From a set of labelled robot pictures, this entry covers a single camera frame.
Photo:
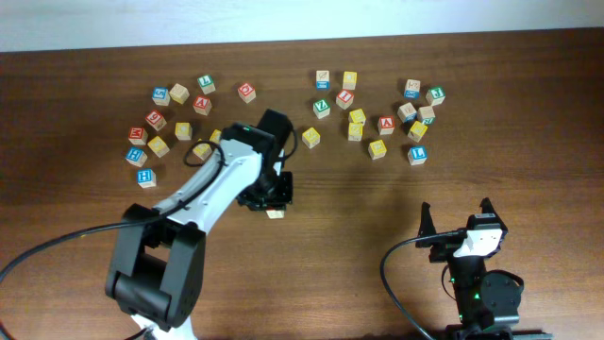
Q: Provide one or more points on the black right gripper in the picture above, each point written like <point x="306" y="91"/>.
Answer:
<point x="445" y="246"/>

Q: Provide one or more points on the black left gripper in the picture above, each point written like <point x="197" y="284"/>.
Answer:
<point x="278" y="200"/>

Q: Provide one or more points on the red letter i block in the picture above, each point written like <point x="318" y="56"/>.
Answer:
<point x="275" y="214"/>
<point x="344" y="99"/>

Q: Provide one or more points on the yellow letter C block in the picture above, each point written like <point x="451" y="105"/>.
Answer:
<point x="183" y="131"/>

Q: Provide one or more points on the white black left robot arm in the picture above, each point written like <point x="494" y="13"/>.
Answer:
<point x="156" y="270"/>

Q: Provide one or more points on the blue letter L block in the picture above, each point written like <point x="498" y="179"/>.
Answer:
<point x="417" y="155"/>

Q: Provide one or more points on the yellow block left upper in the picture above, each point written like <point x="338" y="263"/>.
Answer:
<point x="216" y="136"/>

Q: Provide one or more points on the yellow block left lower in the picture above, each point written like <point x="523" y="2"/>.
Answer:
<point x="202" y="150"/>

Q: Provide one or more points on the yellow block tilted right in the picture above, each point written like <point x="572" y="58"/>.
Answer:
<point x="417" y="131"/>

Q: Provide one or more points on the green letter Z block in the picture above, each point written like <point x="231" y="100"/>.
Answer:
<point x="321" y="108"/>

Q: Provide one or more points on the red letter C block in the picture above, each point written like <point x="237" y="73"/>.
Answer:
<point x="247" y="92"/>

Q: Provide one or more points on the yellow block lower right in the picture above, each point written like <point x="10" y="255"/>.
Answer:
<point x="377" y="149"/>

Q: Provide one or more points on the yellow block middle lower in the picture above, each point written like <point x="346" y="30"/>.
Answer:
<point x="355" y="131"/>

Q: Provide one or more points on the wooden block green edge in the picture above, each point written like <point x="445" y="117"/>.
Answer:
<point x="426" y="115"/>

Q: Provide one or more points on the red letter A block left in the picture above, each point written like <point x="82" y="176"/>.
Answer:
<point x="202" y="105"/>

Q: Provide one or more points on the red letter a block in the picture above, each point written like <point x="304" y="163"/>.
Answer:
<point x="202" y="105"/>
<point x="385" y="125"/>

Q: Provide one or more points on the wooden block blue edge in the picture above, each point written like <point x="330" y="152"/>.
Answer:
<point x="407" y="112"/>

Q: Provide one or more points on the red letter A block right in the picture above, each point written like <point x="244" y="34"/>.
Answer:
<point x="385" y="125"/>

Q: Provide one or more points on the yellow block middle upper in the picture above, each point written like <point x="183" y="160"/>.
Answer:
<point x="357" y="117"/>

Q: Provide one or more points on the yellow block far left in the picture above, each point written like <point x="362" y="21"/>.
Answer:
<point x="158" y="146"/>

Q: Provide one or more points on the green letter J block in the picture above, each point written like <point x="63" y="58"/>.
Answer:
<point x="435" y="96"/>

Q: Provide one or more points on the blue letter H block lower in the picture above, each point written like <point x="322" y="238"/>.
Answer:
<point x="146" y="178"/>

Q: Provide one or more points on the blue letter h block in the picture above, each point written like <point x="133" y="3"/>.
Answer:
<point x="146" y="178"/>
<point x="136" y="156"/>

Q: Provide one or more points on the green letter L block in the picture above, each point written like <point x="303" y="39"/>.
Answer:
<point x="206" y="84"/>

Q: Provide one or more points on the wooden block blue side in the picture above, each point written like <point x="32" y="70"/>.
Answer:
<point x="322" y="80"/>

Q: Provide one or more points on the wooden block blue bottom right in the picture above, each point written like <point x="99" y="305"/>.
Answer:
<point x="412" y="89"/>

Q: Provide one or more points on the plain wooden block left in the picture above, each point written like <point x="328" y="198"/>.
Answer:
<point x="179" y="93"/>

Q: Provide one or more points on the blue letter H block upper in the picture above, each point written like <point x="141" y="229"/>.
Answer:
<point x="136" y="156"/>

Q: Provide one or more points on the yellow block top centre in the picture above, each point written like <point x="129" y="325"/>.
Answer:
<point x="350" y="80"/>

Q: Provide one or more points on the red number 6 block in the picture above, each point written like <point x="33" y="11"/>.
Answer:
<point x="155" y="120"/>

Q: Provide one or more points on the blue block top left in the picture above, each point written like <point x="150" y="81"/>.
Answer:
<point x="160" y="96"/>

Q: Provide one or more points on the red letter M block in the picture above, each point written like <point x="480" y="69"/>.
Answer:
<point x="137" y="136"/>

